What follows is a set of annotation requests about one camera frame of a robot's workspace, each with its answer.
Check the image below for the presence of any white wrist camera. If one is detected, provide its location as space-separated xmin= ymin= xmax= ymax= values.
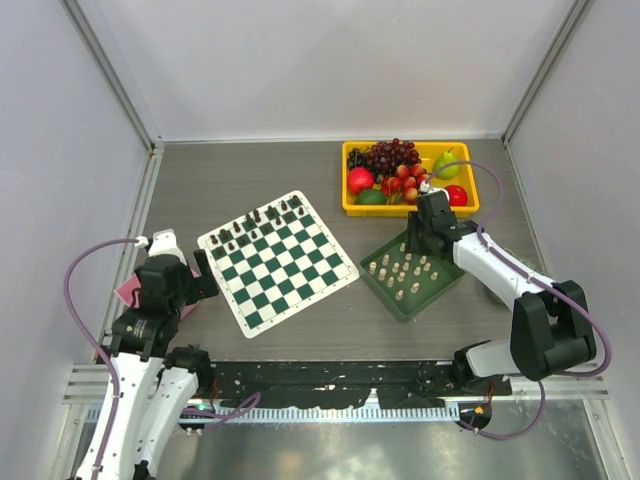
xmin=134 ymin=229 xmax=186 ymax=263
xmin=419 ymin=181 xmax=450 ymax=199

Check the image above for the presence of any black grape bunch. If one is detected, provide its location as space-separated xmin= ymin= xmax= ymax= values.
xmin=347 ymin=148 xmax=368 ymax=171

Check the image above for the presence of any red apple right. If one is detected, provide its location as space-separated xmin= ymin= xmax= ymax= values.
xmin=445 ymin=184 xmax=468 ymax=207

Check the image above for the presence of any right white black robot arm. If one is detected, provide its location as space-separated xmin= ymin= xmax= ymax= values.
xmin=406 ymin=191 xmax=597 ymax=394

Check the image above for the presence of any green pear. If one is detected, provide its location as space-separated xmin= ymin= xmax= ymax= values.
xmin=433 ymin=148 xmax=460 ymax=180

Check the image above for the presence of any red apple left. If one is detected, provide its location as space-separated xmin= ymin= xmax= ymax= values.
xmin=346 ymin=167 xmax=375 ymax=195

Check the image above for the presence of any green lime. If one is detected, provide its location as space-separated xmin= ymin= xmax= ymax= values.
xmin=354 ymin=189 xmax=388 ymax=206

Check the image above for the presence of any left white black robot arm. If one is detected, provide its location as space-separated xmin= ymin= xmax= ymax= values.
xmin=75 ymin=247 xmax=218 ymax=479

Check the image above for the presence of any dark purple grape bunch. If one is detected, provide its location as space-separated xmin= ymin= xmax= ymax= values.
xmin=363 ymin=138 xmax=421 ymax=176

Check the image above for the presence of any yellow plastic fruit tray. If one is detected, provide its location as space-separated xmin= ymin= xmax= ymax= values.
xmin=342 ymin=138 xmax=480 ymax=218

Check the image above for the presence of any red cherry bunch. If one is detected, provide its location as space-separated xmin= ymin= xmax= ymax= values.
xmin=380 ymin=163 xmax=430 ymax=205

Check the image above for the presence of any green netted melon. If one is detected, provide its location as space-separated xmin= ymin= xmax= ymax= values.
xmin=479 ymin=247 xmax=546 ymax=304

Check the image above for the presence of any green white chess board mat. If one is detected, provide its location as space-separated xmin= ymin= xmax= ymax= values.
xmin=197 ymin=190 xmax=359 ymax=339

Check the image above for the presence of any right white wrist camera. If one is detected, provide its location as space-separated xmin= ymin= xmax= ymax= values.
xmin=419 ymin=181 xmax=450 ymax=199

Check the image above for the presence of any white slotted cable duct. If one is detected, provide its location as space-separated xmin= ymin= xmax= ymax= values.
xmin=87 ymin=403 xmax=461 ymax=425

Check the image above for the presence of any pink box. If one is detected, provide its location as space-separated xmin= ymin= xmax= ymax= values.
xmin=115 ymin=255 xmax=206 ymax=321

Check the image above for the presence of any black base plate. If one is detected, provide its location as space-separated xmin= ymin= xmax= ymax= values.
xmin=194 ymin=360 xmax=512 ymax=410

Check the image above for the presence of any red apple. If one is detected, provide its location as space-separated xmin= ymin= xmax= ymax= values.
xmin=346 ymin=167 xmax=375 ymax=195
xmin=445 ymin=184 xmax=468 ymax=207

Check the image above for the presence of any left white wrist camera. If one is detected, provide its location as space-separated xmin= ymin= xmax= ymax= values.
xmin=134 ymin=229 xmax=186 ymax=263

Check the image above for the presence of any dark green piece tray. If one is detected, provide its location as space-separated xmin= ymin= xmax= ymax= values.
xmin=359 ymin=231 xmax=465 ymax=323

